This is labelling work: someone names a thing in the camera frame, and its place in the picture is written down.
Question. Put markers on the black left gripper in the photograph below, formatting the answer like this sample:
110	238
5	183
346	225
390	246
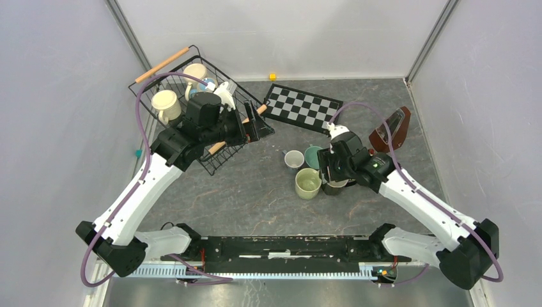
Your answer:
257	128

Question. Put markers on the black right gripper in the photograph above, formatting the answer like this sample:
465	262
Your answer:
326	158

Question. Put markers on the glossy black mug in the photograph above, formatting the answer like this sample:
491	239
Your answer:
334	188

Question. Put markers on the small green teacup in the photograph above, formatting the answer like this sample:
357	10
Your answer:
311	156

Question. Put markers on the light green mug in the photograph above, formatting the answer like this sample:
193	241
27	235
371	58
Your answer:
307	183

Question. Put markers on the grey blue mug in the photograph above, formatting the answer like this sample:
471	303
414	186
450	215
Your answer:
294	159

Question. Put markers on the blue bottomed mug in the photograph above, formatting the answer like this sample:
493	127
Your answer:
209	86

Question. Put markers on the cream mug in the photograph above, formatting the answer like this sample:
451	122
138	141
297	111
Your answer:
198	71
167	104

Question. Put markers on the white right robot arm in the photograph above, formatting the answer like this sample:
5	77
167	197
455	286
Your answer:
461	247

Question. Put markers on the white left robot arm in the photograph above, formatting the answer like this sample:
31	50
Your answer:
114	236

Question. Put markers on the black white chessboard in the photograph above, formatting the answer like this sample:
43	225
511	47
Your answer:
300	108

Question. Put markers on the brown wooden metronome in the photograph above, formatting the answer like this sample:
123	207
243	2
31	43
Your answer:
398	123

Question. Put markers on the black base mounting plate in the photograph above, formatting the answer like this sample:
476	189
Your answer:
287	254

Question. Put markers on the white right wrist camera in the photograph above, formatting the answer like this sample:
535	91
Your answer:
339	133

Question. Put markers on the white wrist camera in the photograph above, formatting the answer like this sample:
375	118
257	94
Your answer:
225	91
339	133

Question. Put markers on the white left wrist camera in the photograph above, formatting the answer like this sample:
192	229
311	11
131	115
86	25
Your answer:
225	91

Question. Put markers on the right wooden rack handle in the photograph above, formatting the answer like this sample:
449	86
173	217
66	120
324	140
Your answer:
216	147

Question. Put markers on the wooden rack handle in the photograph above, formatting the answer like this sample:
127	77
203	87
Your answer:
216	147
161	65

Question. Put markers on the black wire dish rack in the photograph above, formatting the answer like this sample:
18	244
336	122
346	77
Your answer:
206	116

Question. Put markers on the left wooden rack handle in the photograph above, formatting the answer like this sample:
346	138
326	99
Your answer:
161	65

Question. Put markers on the aluminium rail frame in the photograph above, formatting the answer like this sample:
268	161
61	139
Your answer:
461	247

